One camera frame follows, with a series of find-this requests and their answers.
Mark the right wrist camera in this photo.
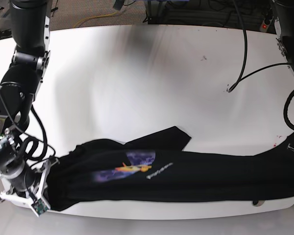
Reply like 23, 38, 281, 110
30, 198, 50, 217

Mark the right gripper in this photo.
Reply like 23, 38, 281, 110
0, 117, 42, 197

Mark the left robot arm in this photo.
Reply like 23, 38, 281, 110
270, 0, 294, 72

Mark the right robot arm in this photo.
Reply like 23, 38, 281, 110
0, 0, 52, 197

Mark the right table grommet hole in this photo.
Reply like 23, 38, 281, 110
252, 200, 265, 207

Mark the yellow cable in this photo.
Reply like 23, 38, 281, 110
73, 11, 121, 29

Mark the black T-shirt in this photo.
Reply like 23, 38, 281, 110
47, 126, 294, 212

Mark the red tape rectangle marking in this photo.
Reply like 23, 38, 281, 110
273, 135, 288, 147

